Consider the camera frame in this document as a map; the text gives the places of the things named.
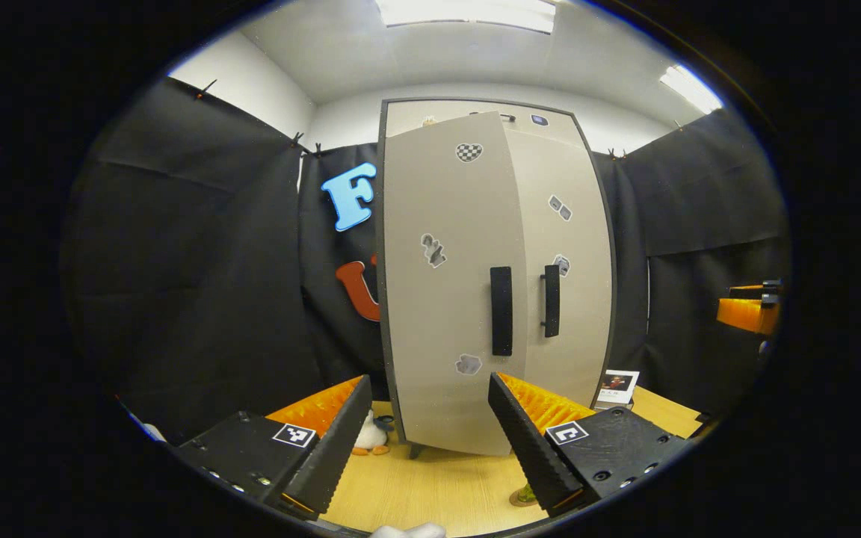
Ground black backdrop cloth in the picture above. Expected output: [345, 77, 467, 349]
[61, 75, 790, 442]

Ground grey cabinet drawer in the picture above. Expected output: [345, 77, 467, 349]
[386, 101, 579, 146]

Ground grey cabinet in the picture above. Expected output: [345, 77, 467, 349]
[376, 97, 620, 460]

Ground penguin plush toy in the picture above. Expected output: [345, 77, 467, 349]
[352, 409, 395, 457]

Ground grey cabinet door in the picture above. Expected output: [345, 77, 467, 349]
[502, 123, 614, 408]
[382, 111, 530, 457]

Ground large ceiling light panel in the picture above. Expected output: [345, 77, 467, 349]
[374, 0, 557, 34]

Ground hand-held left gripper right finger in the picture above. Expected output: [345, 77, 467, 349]
[487, 371, 693, 518]

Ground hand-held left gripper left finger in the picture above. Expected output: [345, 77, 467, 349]
[176, 374, 373, 522]

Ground small ceiling light panel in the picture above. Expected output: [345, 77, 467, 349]
[658, 64, 724, 114]

